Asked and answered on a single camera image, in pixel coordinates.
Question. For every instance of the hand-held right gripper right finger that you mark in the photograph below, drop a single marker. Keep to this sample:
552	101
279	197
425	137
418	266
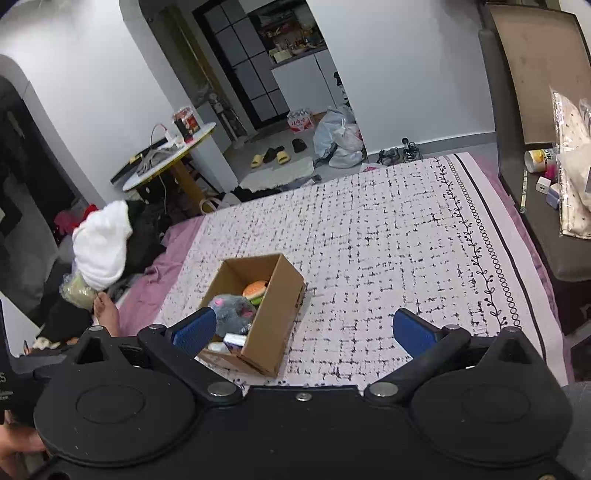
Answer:
413	332

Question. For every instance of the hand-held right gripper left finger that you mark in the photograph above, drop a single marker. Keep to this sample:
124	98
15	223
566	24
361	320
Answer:
196	330

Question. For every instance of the grey plush toy pink heart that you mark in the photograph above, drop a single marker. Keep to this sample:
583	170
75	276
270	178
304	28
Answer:
231	314

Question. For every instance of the blue printed packet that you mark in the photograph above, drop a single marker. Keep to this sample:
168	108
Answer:
235	340

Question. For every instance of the hamburger plush toy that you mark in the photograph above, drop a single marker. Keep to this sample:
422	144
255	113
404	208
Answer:
255	291

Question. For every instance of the brown cardboard box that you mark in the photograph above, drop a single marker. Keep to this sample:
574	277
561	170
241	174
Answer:
272	318

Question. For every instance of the person's left hand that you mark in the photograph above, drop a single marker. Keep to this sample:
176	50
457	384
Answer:
18	443

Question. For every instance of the pink bed sheet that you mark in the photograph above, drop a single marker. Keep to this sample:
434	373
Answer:
152	281

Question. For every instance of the person's foot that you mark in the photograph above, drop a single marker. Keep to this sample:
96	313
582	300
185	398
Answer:
107	316

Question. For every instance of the pale yellow bag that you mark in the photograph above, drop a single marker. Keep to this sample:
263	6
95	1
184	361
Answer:
78	290

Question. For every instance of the black clothes pile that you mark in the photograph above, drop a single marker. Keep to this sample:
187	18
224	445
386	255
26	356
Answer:
145	235

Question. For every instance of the white fluffy cloth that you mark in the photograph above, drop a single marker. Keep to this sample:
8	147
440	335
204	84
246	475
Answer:
101	249

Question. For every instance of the round table yellow edge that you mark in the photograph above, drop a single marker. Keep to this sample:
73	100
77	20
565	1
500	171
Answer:
175	159

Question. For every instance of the white floor rug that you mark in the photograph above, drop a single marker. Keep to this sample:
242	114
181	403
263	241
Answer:
277	174

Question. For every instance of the pair of dark shoes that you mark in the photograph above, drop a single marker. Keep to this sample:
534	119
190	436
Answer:
399	154

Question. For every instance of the thin green stick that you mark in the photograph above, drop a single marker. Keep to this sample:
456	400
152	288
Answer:
524	191

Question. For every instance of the yellow slipper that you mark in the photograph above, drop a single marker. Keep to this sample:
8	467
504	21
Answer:
282	158
257	160

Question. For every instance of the white charger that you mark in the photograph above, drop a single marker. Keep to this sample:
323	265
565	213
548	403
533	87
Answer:
542	188

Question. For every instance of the pale purple box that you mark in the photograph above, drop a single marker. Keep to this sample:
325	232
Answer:
553	198

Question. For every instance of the black slipper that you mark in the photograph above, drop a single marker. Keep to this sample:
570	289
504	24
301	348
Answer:
299	145
273	152

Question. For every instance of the white plastic bags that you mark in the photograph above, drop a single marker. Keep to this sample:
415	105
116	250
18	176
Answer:
339	138

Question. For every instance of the red printed can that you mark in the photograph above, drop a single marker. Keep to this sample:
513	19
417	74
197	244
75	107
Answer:
185	122

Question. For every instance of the pink small item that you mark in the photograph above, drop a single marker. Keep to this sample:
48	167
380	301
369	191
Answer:
551	173

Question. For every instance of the white jar yellow label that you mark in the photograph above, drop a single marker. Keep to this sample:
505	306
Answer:
540	160

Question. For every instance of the clear bag with patterned cloth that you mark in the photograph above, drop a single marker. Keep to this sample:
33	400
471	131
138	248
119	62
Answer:
572	184

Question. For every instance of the pack of water bottles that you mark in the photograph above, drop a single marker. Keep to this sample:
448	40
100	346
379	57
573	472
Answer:
301	120

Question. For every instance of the black framed glass door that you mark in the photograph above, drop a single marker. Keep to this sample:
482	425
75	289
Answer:
244	69

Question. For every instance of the white cabinet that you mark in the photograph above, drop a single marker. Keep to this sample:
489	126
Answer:
307	83

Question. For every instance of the brown padded headboard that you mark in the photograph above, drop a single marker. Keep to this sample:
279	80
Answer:
535	74

